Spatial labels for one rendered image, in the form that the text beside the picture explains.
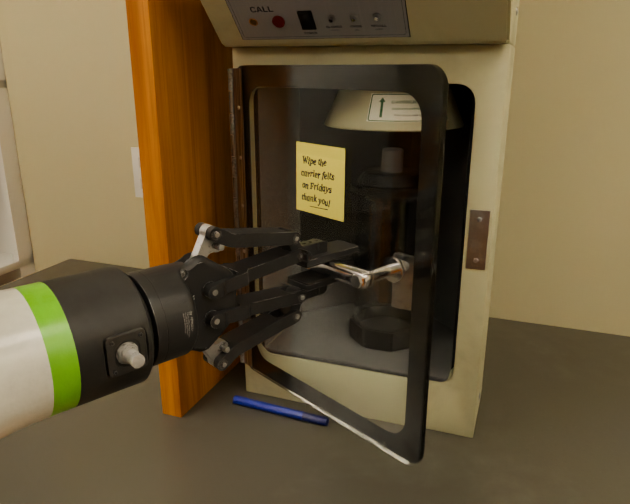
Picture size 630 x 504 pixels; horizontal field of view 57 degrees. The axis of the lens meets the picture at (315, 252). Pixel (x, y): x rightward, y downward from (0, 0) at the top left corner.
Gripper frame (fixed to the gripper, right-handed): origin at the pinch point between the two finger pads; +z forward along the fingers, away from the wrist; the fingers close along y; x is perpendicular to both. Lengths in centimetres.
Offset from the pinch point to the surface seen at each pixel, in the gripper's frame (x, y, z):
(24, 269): 115, -31, 3
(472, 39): -5.1, 21.3, 15.4
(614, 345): -8, -26, 60
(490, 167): -6.1, 8.3, 19.2
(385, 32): 2.3, 22.1, 10.7
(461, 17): -5.1, 23.3, 13.3
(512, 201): 12, -4, 58
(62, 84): 101, 15, 13
